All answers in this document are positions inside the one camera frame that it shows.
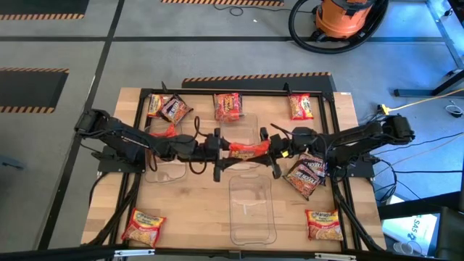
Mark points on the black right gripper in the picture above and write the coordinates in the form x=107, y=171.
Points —
x=279, y=145

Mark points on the clear plastic bin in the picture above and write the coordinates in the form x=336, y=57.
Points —
x=166, y=174
x=253, y=214
x=239, y=127

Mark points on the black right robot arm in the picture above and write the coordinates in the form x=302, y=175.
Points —
x=362, y=137

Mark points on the orange Maruchan noodle pack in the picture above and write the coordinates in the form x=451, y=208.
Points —
x=228, y=107
x=248, y=150
x=165, y=131

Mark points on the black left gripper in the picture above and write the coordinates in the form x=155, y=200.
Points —
x=212, y=148

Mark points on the small grey flat object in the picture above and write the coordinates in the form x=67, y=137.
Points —
x=12, y=164

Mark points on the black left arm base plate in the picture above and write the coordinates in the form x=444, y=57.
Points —
x=108, y=166

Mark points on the black desk leg frame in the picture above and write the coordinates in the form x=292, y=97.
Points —
x=413, y=93

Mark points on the black chair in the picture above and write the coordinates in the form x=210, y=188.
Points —
x=451, y=232

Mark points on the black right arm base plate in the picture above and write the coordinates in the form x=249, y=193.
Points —
x=362, y=170

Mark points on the black hazard-striped floor mat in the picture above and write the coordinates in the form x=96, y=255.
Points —
x=29, y=88
x=43, y=7
x=221, y=2
x=253, y=84

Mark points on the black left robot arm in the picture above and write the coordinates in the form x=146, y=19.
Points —
x=123, y=139

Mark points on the yellow Maruchan noodle pack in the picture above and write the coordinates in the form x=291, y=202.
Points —
x=301, y=107
x=143, y=227
x=323, y=224
x=154, y=105

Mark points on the black aluminium table frame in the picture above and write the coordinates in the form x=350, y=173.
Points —
x=253, y=91

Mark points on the orange shop vacuum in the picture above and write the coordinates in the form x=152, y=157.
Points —
x=293, y=34
x=342, y=18

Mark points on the black camera stand crossbar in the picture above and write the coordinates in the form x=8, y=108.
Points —
x=54, y=255

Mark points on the clear plastic cup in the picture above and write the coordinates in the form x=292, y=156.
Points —
x=406, y=248

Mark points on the black Maruchan noodle pack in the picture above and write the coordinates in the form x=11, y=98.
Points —
x=302, y=181
x=175, y=108
x=315, y=159

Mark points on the silver frame bracket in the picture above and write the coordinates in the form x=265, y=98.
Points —
x=134, y=253
x=335, y=256

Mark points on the white printed box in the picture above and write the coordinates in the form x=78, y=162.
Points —
x=409, y=228

